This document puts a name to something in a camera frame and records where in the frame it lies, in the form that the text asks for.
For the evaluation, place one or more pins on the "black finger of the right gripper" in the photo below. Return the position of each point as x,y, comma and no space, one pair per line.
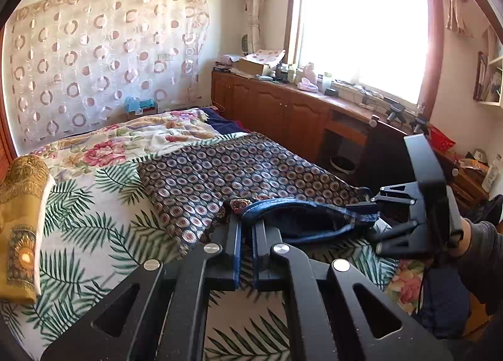
383,231

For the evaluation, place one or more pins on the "pink figurine on cabinet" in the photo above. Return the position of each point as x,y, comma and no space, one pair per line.
308,80

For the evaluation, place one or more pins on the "window with wooden frame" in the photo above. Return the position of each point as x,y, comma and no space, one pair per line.
391,46

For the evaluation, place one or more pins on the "wooden window-side cabinet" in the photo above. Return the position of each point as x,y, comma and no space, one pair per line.
329,132

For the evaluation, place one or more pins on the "navy blue blanket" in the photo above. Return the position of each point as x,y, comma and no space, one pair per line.
222,125

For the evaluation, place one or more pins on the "blue toy at bedhead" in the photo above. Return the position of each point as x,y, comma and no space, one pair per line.
135,107

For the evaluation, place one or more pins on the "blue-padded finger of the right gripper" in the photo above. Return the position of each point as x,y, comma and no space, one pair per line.
362,209

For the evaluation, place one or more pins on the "navy medallion patterned shirt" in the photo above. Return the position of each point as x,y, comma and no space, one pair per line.
188,187

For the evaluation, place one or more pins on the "floral bed quilt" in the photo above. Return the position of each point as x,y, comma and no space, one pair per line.
119,143

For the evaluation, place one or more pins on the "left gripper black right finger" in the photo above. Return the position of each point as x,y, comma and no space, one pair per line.
269,271

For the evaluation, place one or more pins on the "circle patterned sheer curtain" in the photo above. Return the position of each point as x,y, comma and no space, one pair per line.
74,64

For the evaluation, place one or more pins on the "cardboard box on cabinet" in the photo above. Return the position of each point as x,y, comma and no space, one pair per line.
261,62

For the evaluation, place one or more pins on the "person's right hand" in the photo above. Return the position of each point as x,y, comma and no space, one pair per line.
464,241

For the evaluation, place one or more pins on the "palm leaf print sheet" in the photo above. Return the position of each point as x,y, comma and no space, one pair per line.
101,227

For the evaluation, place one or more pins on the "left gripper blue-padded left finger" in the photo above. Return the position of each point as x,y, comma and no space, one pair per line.
224,251

